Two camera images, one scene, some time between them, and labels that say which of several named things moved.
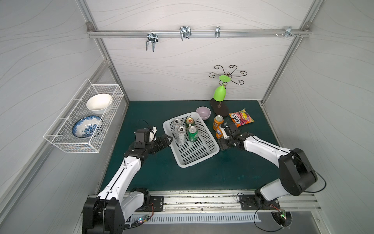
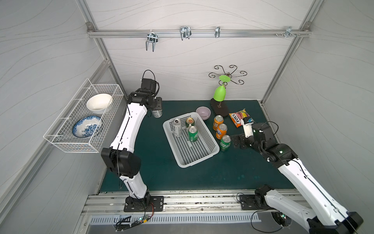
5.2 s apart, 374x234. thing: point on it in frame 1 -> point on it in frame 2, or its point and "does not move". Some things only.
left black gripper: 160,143 -> 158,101
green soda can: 193,134 does not move
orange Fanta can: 218,119 does not move
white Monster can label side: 181,136 -> 157,113
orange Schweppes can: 219,133 does not move
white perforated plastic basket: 193,152 does not move
